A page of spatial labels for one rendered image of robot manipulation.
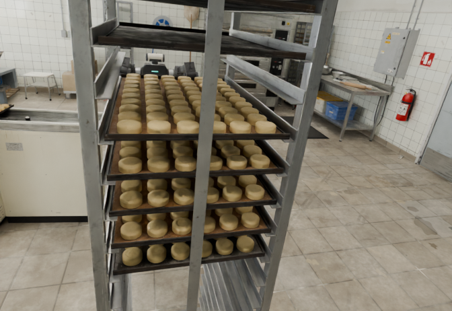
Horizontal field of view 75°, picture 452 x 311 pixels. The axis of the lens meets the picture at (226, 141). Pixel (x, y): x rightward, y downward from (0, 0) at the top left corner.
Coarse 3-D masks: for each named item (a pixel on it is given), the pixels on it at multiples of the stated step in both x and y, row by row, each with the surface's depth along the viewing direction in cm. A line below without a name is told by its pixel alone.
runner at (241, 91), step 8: (232, 80) 114; (240, 88) 104; (248, 96) 97; (256, 104) 90; (264, 112) 84; (272, 112) 79; (272, 120) 79; (280, 120) 75; (280, 128) 75; (288, 128) 71; (296, 136) 68
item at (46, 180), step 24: (24, 120) 231; (48, 120) 236; (72, 120) 241; (0, 144) 215; (24, 144) 218; (48, 144) 221; (72, 144) 223; (0, 168) 222; (24, 168) 225; (48, 168) 228; (72, 168) 231; (24, 192) 233; (48, 192) 236; (72, 192) 239; (24, 216) 244; (48, 216) 247; (72, 216) 251
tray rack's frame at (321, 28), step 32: (224, 0) 53; (288, 0) 74; (320, 32) 59; (320, 64) 62; (96, 128) 55; (96, 160) 58; (288, 160) 72; (96, 192) 60; (288, 192) 74; (96, 224) 63; (192, 224) 71; (288, 224) 78; (96, 256) 67; (192, 256) 75; (96, 288) 70; (192, 288) 79
